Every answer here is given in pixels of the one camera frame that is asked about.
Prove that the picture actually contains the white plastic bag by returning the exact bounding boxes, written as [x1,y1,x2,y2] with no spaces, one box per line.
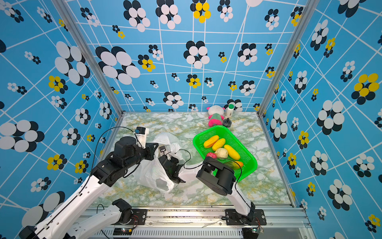
[133,132,185,193]

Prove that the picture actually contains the red round fruit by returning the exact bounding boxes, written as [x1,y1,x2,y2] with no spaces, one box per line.
[206,152,217,159]

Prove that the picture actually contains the yellow corn-like fruit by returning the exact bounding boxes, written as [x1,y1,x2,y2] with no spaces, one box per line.
[212,138,226,151]

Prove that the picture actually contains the beige round fruit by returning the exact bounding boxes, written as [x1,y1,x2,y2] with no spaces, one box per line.
[214,148,228,159]

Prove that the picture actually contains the long yellow fruit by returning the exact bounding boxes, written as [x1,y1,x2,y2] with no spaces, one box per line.
[224,144,241,161]

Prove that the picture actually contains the orange peach fruit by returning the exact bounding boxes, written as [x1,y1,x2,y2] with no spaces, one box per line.
[231,161,244,170]

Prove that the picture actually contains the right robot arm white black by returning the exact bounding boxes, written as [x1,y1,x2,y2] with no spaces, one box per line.
[159,155,256,225]

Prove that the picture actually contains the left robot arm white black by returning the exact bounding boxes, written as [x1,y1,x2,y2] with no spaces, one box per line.
[19,136,159,239]

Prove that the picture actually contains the pink white plush toy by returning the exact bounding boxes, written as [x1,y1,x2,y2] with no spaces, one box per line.
[207,105,224,127]

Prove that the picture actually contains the jar with black lid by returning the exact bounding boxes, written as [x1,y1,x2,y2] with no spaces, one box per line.
[222,118,232,128]

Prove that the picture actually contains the green plastic basket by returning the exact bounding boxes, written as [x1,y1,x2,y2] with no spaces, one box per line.
[193,125,258,181]

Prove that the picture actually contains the white bottle green cap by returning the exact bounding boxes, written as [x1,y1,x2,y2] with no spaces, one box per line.
[226,104,235,118]

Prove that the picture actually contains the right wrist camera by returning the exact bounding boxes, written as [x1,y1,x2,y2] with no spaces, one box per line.
[159,145,167,155]

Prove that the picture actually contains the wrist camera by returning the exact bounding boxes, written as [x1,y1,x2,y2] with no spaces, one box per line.
[159,145,167,155]
[135,126,149,135]

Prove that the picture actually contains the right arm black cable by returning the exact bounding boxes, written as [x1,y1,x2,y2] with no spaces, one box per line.
[165,149,253,210]

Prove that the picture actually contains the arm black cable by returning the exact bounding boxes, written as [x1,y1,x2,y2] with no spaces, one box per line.
[165,149,253,210]
[29,126,144,239]

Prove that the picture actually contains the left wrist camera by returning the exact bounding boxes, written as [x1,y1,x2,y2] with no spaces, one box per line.
[135,126,149,135]

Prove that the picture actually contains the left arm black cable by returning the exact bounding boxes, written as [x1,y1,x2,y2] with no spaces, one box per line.
[29,126,144,239]

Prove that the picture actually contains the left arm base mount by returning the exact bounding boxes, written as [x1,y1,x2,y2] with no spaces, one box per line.
[112,208,148,226]

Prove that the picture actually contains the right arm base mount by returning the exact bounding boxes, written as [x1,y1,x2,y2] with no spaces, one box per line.
[221,209,267,227]

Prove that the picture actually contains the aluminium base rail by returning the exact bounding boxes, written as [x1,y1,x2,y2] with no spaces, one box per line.
[55,206,317,239]

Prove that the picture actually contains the left aluminium frame post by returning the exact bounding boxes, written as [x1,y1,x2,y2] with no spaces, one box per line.
[52,1,123,118]

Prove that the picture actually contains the aluminium frame post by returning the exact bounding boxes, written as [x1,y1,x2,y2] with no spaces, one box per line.
[259,0,319,116]
[52,1,123,118]

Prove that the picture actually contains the right aluminium frame post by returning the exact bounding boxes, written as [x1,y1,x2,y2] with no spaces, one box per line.
[259,0,319,116]

